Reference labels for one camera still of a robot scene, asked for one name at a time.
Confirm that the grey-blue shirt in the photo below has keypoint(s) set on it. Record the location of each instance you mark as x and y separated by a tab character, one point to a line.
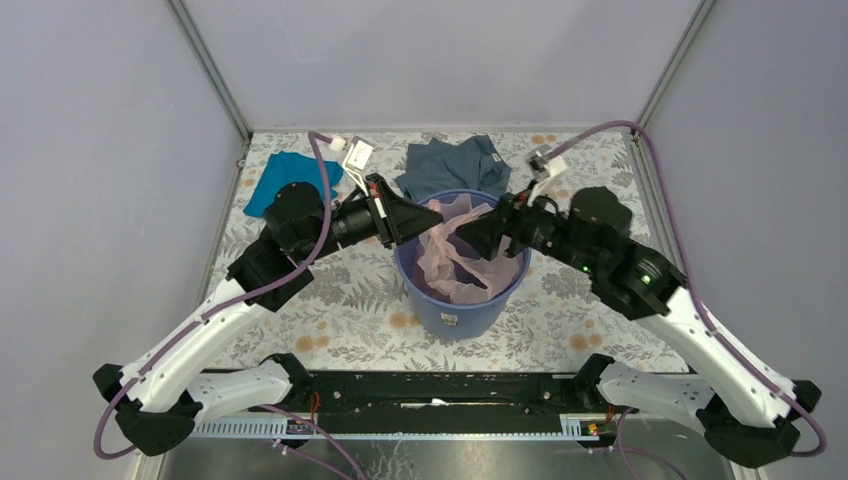
438	166

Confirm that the white slotted cable duct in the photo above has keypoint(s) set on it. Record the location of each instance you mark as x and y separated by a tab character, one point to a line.
422	426

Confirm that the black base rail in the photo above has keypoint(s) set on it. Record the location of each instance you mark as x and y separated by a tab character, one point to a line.
355	394

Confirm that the floral tablecloth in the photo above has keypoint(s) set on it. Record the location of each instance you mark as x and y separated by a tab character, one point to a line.
357	313

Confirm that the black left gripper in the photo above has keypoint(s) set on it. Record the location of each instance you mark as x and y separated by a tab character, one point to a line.
395	217

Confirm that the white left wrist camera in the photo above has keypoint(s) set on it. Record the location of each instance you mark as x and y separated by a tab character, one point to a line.
357	153

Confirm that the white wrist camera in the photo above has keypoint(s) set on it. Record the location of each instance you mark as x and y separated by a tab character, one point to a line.
545	168
357	153

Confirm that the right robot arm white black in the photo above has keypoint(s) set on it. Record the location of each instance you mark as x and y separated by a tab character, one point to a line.
745	410

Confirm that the blue plastic trash bin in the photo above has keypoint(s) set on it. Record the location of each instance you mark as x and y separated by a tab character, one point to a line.
445	320

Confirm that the pink plastic trash bag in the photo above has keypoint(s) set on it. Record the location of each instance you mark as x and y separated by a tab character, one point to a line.
448	269

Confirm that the teal cloth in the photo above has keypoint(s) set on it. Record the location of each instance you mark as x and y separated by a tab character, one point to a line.
291	182

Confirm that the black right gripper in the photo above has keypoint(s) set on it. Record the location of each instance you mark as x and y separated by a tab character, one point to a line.
481	233

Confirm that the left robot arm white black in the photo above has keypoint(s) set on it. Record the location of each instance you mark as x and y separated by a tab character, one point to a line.
158	400

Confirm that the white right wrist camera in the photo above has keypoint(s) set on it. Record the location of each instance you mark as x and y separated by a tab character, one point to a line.
545	168

